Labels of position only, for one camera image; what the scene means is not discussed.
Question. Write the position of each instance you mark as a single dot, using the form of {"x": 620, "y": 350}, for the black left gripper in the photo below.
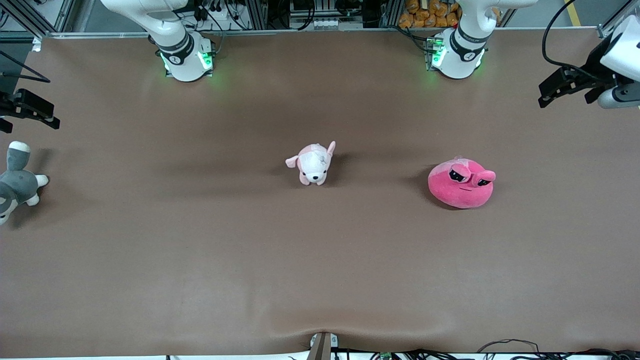
{"x": 594, "y": 65}

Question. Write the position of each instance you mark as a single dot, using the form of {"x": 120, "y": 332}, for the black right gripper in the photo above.
{"x": 6, "y": 107}

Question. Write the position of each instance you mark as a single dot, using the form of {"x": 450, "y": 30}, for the hot pink blob plush toy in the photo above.
{"x": 460, "y": 192}

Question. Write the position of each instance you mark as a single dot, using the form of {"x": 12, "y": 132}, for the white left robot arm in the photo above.
{"x": 462, "y": 50}

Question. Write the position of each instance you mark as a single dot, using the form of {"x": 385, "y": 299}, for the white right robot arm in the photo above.
{"x": 175, "y": 45}

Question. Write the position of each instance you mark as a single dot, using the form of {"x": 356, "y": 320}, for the grey white husky plush toy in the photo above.
{"x": 17, "y": 187}

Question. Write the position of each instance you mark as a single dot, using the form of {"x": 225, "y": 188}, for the pale pink dog plush toy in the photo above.
{"x": 312, "y": 165}

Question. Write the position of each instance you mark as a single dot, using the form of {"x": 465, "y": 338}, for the bag of orange toys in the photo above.
{"x": 430, "y": 12}

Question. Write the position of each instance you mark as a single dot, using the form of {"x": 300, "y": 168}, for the white power strip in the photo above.
{"x": 327, "y": 23}

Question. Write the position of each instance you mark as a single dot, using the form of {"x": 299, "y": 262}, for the aluminium table edge rail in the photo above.
{"x": 310, "y": 32}

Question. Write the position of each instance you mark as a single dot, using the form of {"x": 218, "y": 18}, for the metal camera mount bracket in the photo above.
{"x": 322, "y": 347}

